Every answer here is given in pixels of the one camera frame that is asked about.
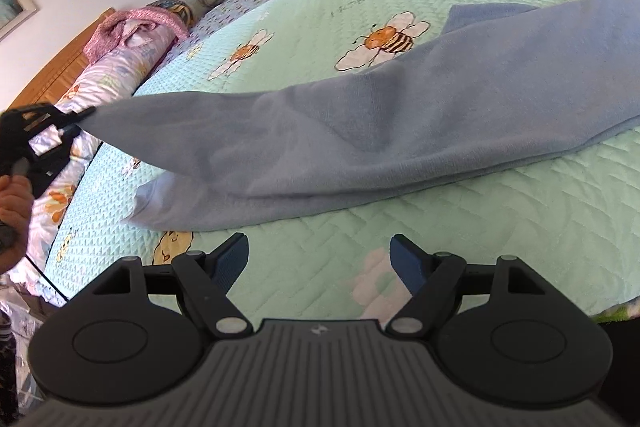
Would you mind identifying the blue fleece pants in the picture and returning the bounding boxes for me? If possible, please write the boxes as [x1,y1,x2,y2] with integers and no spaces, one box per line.
[81,0,639,232]

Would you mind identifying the green quilted bee bedspread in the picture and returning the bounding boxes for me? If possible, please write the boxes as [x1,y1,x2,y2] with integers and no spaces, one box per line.
[46,0,639,322]

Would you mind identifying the framed wedding photo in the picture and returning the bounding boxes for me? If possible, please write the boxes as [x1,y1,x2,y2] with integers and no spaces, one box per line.
[0,0,38,40]

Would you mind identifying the pink knitted blanket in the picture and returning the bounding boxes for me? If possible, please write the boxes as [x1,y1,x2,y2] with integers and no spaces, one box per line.
[82,0,195,64]

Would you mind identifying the wooden headboard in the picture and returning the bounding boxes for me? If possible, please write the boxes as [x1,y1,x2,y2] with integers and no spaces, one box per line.
[9,8,115,109]

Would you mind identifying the person left hand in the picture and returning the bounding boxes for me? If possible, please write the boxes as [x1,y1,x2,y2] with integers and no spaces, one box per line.
[0,176,34,273]

